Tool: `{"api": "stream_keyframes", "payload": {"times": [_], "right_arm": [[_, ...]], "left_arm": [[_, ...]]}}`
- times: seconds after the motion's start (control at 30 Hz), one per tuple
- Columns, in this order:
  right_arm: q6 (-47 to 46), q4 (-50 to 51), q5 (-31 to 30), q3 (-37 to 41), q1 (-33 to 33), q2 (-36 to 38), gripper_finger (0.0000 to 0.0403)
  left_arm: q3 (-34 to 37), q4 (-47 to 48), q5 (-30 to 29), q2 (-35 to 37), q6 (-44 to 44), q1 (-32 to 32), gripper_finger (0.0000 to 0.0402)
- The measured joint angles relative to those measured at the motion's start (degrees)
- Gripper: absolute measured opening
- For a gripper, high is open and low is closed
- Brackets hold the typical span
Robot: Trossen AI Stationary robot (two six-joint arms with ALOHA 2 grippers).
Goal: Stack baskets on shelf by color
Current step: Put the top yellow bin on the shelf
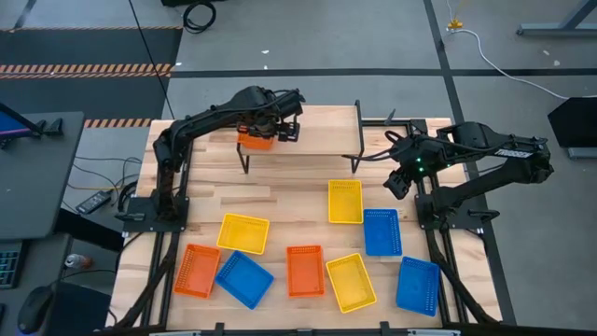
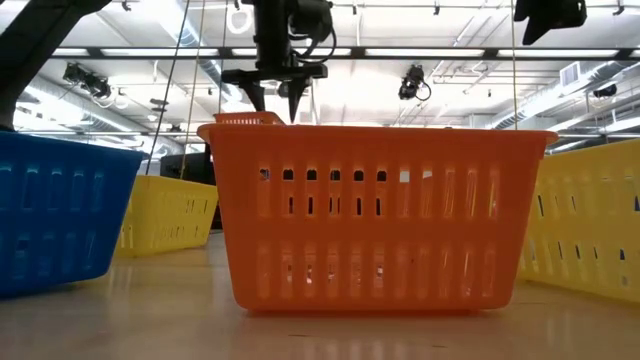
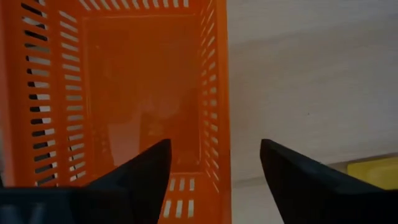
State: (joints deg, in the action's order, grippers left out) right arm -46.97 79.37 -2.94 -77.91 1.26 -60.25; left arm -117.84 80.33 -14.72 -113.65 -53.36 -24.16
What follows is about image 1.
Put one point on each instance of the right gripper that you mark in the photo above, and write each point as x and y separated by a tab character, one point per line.
417	156

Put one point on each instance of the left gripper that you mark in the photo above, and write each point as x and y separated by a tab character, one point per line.
285	106

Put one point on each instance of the orange plastic basket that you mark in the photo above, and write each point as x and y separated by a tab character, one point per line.
254	144
305	273
197	271

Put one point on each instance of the blue plastic basket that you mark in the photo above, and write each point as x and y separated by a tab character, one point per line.
418	287
244	280
382	233

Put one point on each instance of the yellow plastic basket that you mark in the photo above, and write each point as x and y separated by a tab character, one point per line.
345	203
242	234
351	284

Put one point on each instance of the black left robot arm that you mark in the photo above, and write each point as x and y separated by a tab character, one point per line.
210	116

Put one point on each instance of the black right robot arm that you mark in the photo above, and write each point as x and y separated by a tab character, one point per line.
490	182

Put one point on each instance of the wooden shelf with black legs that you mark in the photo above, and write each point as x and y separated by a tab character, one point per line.
326	130

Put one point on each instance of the black panel on grey foot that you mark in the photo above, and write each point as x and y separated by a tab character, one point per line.
576	121

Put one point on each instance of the black remote control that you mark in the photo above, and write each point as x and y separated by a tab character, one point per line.
93	201

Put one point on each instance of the black floor mat hazard stripes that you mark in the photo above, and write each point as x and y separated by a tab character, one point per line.
93	46

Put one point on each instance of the grey metal stand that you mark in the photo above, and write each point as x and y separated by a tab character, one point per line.
550	31

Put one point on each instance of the black monitor stand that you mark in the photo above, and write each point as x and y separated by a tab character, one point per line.
53	127

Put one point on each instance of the silver drink can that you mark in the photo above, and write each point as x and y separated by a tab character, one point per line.
77	261

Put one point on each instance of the black desk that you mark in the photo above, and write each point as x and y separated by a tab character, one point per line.
32	177

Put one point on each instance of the computer monitor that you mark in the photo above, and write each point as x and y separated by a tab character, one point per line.
11	125

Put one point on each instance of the black box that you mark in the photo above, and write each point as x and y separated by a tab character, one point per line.
81	310

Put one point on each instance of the black computer mouse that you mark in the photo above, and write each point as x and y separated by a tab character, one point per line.
35	308

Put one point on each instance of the backlit keyboard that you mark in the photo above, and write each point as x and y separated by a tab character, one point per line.
9	268

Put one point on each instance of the black aluminium table frame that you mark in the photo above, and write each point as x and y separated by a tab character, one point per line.
396	123

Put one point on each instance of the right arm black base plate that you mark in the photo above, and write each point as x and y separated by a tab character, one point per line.
468	222

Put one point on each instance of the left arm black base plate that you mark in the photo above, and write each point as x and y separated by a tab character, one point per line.
140	226

